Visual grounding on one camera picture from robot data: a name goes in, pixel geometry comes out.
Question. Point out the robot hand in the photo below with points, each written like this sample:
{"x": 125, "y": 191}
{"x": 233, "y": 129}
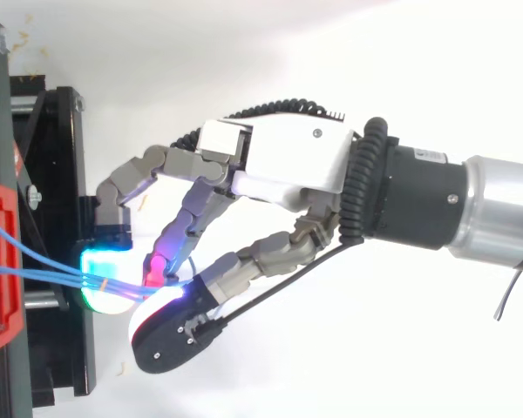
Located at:
{"x": 296, "y": 161}

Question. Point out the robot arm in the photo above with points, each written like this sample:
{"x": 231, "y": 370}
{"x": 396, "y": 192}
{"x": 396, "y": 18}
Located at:
{"x": 423, "y": 196}

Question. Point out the black stand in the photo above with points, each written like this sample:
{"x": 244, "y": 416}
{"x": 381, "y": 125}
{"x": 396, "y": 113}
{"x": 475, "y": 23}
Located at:
{"x": 56, "y": 174}

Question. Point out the red bin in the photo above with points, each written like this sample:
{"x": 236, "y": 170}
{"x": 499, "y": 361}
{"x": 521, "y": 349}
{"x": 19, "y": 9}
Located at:
{"x": 8, "y": 226}

